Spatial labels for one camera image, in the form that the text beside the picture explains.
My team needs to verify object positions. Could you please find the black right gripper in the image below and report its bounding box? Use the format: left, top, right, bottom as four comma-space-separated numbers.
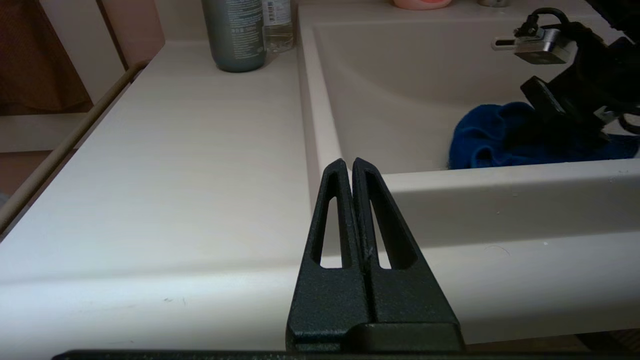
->
520, 22, 640, 151

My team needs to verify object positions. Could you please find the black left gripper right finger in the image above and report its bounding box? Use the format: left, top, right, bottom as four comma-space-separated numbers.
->
352, 157, 459, 324

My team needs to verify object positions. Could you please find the thin black cable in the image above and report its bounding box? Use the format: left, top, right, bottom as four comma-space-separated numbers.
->
515, 7, 576, 38

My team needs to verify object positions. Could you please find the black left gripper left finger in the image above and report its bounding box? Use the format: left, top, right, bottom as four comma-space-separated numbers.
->
285, 158, 372, 352

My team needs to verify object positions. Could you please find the pink hand soap pump bottle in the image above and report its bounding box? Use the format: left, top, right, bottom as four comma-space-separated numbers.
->
391, 0, 452, 11

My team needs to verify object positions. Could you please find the blue microfibre cloth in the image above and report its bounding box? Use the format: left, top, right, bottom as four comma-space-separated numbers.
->
448, 101, 640, 171

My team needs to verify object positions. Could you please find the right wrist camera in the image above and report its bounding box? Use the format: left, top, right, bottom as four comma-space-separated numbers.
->
491, 26, 575, 66

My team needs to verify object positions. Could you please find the white vanity sink basin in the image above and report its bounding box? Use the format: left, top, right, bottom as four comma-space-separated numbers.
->
297, 0, 640, 251

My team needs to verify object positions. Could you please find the grey pump bottle teal nozzle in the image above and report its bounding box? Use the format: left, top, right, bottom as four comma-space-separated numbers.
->
201, 0, 267, 74

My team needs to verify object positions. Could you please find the clear empty plastic bottle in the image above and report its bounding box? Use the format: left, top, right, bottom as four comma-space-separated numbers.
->
261, 0, 296, 54

